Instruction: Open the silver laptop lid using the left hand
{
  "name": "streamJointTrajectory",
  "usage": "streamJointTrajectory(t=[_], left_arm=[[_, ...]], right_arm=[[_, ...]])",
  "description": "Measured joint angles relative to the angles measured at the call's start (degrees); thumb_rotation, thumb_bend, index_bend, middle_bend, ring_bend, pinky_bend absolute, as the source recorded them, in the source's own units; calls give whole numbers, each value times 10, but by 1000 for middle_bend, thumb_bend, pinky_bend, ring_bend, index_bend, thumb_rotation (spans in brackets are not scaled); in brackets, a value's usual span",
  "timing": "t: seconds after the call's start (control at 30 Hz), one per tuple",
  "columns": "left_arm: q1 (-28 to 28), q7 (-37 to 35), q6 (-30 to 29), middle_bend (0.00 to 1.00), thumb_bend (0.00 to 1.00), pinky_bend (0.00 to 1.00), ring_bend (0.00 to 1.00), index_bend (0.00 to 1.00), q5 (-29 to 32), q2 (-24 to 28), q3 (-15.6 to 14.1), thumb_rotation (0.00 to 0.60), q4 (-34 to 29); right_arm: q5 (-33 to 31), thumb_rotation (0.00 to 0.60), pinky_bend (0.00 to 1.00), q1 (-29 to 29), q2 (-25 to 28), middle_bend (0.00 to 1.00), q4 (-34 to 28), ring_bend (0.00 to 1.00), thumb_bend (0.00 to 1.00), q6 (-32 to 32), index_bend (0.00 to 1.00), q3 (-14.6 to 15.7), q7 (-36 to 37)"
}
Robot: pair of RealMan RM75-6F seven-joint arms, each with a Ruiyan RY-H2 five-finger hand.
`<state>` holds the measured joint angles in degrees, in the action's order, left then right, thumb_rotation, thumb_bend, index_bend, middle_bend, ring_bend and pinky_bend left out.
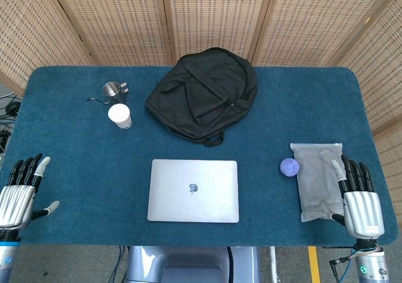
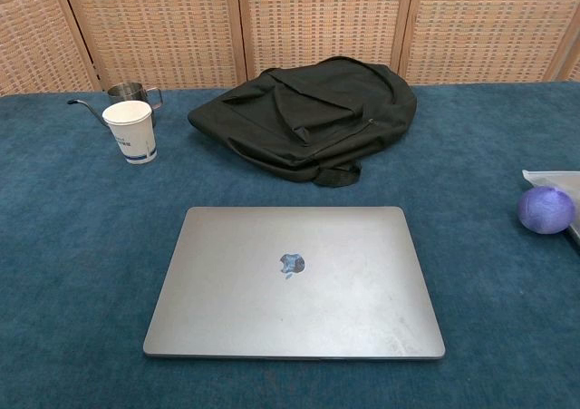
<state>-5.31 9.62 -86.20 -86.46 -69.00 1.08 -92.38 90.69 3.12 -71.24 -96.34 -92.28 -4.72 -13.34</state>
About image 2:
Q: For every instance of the silver laptop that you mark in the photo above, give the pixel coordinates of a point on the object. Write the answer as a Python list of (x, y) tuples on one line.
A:
[(254, 300)]

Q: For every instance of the black backpack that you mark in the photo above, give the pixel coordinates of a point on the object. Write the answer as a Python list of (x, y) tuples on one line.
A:
[(317, 123)]

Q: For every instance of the white paper cup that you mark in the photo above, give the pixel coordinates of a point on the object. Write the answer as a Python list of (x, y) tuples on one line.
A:
[(131, 132)]

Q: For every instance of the steel gooseneck pitcher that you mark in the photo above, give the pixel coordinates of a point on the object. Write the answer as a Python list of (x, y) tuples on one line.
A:
[(124, 91)]

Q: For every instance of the woven folding screen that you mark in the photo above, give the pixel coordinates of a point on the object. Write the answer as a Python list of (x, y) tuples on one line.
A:
[(181, 28)]

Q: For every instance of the blue carpet table cover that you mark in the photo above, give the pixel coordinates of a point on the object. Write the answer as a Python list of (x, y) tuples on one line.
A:
[(68, 246)]

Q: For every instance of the purple ball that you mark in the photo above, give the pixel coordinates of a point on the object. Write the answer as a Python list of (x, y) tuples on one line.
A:
[(544, 209)]

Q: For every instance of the clear zip bag grey cloth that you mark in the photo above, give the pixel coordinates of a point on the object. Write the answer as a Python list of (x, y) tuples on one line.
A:
[(557, 178)]

